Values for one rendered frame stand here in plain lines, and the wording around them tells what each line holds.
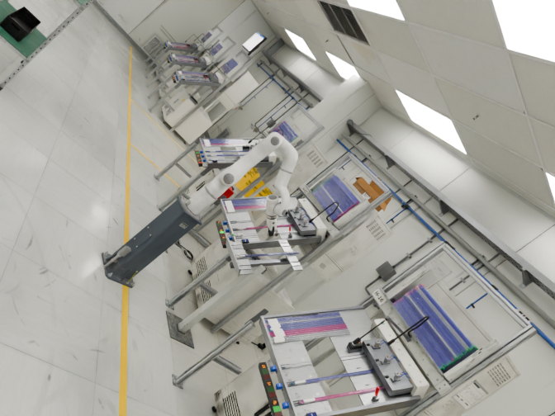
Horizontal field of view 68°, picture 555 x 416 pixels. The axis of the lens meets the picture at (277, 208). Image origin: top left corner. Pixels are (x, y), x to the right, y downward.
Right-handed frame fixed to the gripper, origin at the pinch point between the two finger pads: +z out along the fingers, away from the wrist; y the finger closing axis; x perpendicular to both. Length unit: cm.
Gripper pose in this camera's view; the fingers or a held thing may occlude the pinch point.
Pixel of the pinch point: (270, 233)
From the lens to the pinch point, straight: 302.4
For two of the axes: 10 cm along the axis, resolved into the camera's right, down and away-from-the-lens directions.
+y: -3.3, -5.6, 7.6
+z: -0.5, 8.1, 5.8
